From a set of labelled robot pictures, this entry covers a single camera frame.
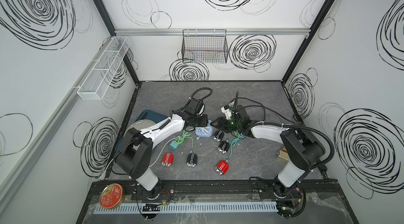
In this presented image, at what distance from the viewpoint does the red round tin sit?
69 centimetres

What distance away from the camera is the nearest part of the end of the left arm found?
638mm

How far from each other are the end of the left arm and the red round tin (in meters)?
0.42
